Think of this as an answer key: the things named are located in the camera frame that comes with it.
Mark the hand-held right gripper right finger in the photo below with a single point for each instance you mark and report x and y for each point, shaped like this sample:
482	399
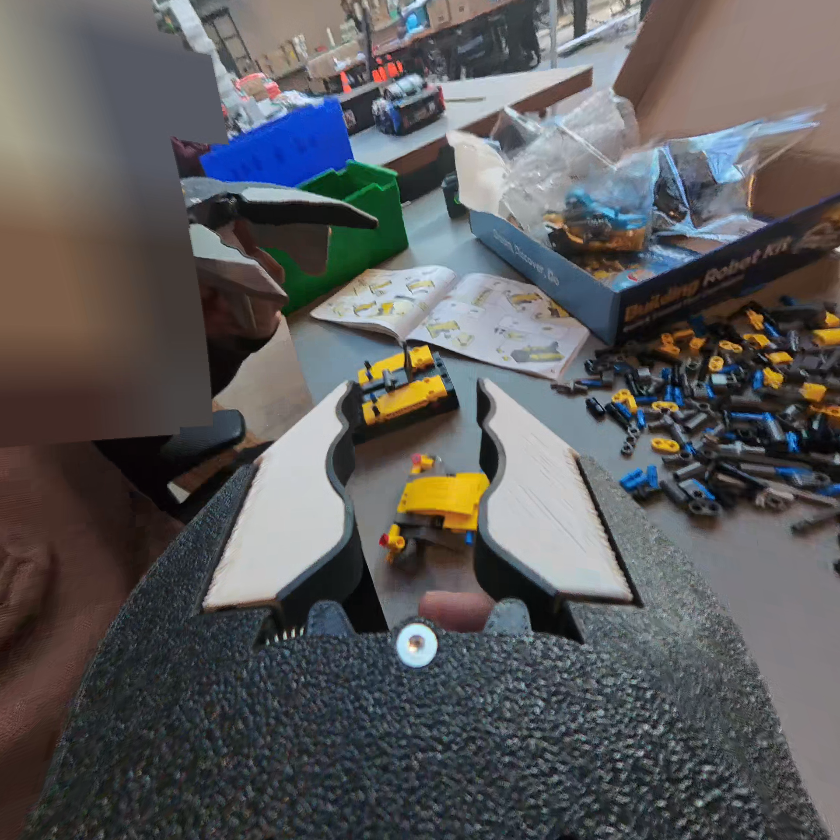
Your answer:
544	512

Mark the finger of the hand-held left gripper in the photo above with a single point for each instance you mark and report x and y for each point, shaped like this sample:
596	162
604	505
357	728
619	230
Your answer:
295	195
229	262

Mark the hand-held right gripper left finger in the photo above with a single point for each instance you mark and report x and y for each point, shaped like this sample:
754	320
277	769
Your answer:
289	512

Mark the pile of building pieces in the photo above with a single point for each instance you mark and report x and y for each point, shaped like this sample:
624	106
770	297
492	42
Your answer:
722	407

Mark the grey desk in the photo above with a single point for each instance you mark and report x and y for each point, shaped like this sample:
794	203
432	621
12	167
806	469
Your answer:
722	590

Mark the person's left hand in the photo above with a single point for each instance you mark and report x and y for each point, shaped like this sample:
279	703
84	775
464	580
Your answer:
266	262

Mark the blue plastic bin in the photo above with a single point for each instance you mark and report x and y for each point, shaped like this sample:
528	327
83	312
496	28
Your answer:
282	144

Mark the green plastic bin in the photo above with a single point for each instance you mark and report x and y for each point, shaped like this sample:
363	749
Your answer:
367	223

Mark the yellow toy vehicle assembly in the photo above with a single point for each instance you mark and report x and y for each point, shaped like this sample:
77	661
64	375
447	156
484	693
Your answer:
439	499

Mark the black blue toy vehicle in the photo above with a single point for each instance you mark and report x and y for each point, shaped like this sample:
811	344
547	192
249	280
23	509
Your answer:
407	108

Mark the black battery box yellow beams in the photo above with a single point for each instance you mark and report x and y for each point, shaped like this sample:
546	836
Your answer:
400	407

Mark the small black cup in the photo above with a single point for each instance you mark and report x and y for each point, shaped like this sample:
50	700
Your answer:
454	197

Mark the white paper wrap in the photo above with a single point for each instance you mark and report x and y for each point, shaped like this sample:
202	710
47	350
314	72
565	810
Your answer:
472	170

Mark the background shelving with boxes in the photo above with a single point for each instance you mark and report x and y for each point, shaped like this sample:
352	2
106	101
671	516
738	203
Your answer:
394	26

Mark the instruction booklet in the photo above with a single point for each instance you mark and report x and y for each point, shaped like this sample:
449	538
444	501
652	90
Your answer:
472	315

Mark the blue cardboard kit box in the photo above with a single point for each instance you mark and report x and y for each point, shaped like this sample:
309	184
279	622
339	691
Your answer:
558	275

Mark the clear plastic bag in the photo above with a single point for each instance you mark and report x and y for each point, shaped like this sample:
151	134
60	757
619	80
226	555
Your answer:
571	138

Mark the clear bag blue yellow parts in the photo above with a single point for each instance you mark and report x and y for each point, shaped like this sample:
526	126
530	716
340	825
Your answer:
604	216

